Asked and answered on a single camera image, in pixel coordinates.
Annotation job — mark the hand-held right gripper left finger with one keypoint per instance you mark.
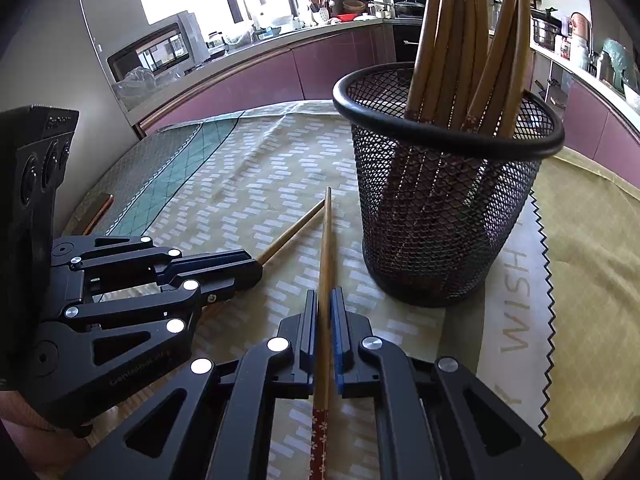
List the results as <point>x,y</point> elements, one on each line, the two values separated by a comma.
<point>309,355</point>

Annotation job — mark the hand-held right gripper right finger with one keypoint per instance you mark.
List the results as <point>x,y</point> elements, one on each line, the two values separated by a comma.
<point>340,350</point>

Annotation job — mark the black built-in oven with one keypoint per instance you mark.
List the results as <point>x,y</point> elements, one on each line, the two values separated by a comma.
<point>405,45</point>

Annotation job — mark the teal grey quilted mat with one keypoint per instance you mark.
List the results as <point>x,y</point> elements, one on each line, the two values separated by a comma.
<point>175,170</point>

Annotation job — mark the black mesh utensil holder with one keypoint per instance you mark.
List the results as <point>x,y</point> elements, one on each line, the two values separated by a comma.
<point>450,260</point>

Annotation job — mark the yellow tablecloth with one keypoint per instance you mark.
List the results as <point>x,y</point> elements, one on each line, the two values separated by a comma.
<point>600,285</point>

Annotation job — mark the red bowl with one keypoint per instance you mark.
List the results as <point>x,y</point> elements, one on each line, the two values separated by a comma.
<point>348,17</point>

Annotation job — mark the clear plastic bag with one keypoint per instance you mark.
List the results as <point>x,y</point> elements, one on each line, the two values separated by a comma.
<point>135,85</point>

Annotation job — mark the copper pot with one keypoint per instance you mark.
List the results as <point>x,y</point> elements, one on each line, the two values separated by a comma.
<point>580,25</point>

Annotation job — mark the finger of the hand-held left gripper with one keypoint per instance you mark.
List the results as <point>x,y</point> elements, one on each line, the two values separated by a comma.
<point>65,375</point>
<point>215,262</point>

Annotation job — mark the stainless steel pot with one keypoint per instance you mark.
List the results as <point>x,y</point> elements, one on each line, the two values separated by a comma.
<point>544,32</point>

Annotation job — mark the silver microwave oven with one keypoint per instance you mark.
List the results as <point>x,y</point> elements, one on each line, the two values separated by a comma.
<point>150,50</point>

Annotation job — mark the white kettle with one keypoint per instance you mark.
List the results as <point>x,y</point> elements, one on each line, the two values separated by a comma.
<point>254,7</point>

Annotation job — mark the teal glass jar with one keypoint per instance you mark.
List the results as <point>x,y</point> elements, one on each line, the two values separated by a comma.
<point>615,57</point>

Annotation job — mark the black wok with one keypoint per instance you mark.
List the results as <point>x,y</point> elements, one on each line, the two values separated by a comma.
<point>407,8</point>

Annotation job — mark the beige patterned cloth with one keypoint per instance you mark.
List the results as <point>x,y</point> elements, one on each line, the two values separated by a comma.
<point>280,170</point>

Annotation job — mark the bundle of bamboo chopsticks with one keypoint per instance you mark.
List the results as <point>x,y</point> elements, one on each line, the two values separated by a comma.
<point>472,35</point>

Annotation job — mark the brown wooden chopstick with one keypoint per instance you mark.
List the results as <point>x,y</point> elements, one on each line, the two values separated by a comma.
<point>292,232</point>

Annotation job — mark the person's left hand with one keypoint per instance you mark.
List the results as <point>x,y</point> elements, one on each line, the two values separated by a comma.
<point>35,427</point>

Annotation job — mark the purple kitchen counter cabinets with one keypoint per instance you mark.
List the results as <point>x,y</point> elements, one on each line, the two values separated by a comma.
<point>325,60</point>

